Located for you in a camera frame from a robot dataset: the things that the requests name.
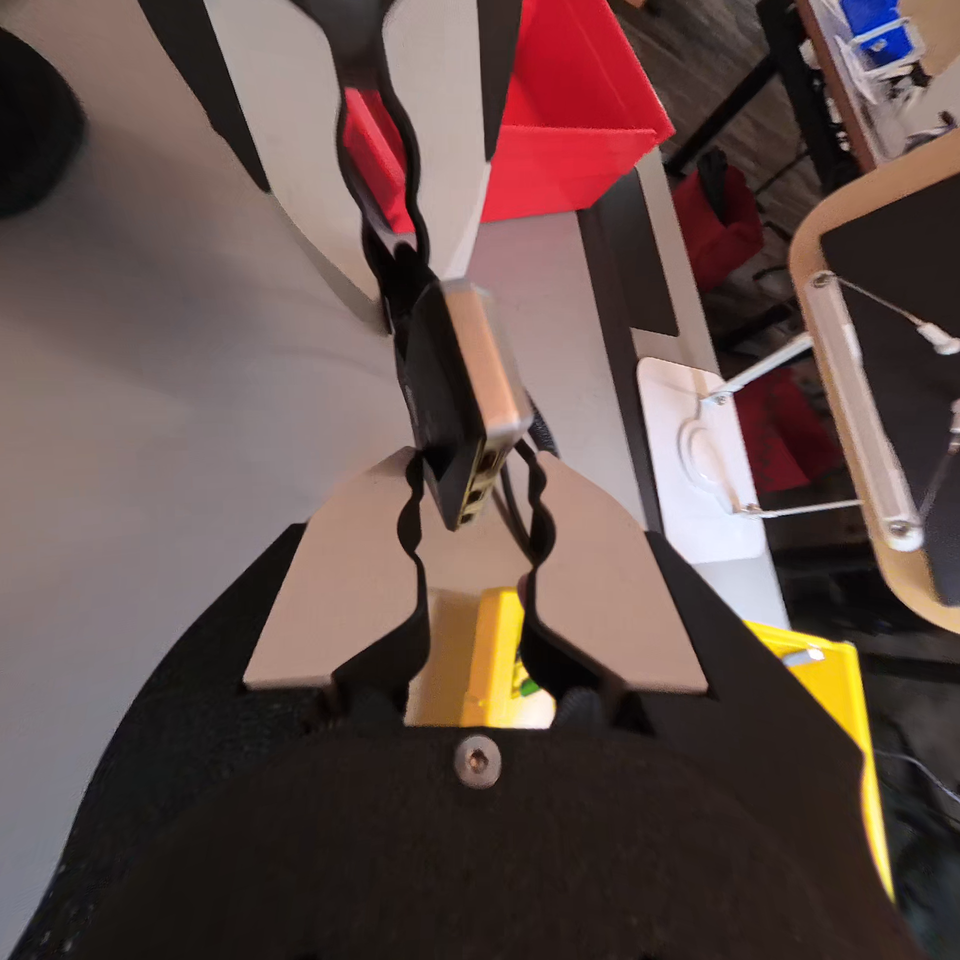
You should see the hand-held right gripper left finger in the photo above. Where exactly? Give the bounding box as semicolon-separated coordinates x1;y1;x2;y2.
241;447;432;725

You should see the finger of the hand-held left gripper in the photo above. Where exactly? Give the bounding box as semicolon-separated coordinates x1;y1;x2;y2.
378;0;496;282
202;0;432;335

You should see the wooden side desk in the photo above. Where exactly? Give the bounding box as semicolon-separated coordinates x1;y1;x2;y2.
795;0;960;174

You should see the black-faced wooden board stand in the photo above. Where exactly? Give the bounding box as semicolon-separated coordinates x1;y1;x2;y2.
637;127;960;639

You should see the white-tipped tether wire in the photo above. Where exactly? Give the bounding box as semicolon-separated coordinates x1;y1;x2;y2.
821;276;960;355

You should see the red floor crate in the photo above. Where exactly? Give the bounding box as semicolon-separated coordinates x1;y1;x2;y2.
735;367;841;496
671;150;766;294

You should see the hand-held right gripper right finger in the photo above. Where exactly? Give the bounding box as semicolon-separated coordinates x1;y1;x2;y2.
517;450;710;725

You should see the black textured pad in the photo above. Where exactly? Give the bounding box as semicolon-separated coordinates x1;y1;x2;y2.
0;26;87;219

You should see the black silver hdmi hub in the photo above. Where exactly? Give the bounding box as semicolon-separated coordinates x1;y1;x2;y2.
390;279;535;532

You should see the blue plastic bin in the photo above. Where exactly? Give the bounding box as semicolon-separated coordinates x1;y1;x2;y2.
840;0;922;54

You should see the red plastic bin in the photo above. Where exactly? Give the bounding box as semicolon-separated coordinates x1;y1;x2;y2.
341;0;676;234

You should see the yellow plastic bin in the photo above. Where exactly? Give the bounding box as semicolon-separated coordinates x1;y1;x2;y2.
405;586;897;901

